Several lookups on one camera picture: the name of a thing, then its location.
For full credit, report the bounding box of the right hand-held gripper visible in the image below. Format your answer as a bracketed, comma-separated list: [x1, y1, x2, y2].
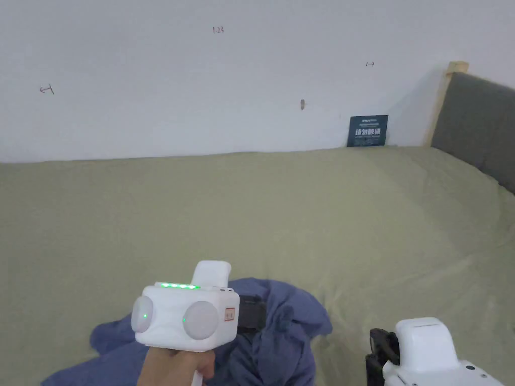
[365, 317, 504, 386]

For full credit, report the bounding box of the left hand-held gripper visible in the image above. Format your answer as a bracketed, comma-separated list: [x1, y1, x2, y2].
[131, 260, 267, 386]

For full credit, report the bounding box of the dark blue shirt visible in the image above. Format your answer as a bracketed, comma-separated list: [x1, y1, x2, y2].
[40, 276, 334, 386]

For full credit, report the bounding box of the person's left hand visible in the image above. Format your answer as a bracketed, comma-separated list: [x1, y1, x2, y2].
[138, 347, 216, 386]

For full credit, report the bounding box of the bed with pale green sheet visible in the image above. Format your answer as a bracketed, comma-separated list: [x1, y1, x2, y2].
[0, 144, 515, 386]

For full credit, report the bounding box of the dark blue card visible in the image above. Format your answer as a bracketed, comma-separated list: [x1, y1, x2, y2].
[346, 114, 389, 148]

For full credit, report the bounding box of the grey padded headboard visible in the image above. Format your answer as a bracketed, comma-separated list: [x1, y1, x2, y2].
[421, 61, 515, 195]

